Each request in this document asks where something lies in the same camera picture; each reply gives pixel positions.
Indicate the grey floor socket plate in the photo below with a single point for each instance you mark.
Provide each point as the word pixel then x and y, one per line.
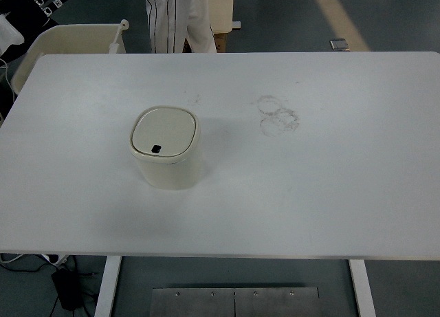
pixel 339 44

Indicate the white table leg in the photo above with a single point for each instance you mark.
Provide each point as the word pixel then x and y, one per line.
pixel 362 289
pixel 108 286

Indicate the robot hand black white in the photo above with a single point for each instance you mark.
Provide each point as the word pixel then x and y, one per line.
pixel 31 14

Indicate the person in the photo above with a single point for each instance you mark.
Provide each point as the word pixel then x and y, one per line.
pixel 172 18

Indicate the small cream trash bin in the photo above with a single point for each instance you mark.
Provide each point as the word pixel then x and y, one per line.
pixel 168 169

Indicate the grey metal plate with screws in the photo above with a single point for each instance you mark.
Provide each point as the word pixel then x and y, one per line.
pixel 240 303

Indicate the large cream plastic bin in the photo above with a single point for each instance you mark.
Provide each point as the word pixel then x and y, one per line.
pixel 79 38

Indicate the black power adapter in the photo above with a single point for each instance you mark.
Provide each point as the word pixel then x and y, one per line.
pixel 67 289

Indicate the brown cardboard box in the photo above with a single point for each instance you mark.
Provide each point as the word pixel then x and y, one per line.
pixel 220 42

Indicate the silver metal floor bar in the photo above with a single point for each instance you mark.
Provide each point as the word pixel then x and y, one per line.
pixel 236 25

